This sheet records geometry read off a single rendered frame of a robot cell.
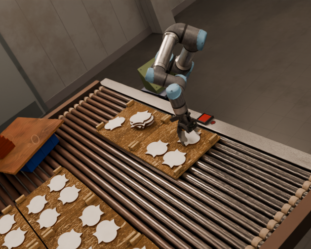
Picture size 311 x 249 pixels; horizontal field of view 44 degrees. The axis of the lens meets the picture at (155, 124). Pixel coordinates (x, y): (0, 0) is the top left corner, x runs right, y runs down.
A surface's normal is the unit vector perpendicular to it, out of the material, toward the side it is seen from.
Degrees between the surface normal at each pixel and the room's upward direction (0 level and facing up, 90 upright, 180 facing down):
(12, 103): 90
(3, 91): 90
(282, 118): 0
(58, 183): 0
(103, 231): 0
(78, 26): 90
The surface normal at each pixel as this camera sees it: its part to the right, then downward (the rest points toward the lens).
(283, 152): -0.34, -0.76
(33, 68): 0.65, 0.24
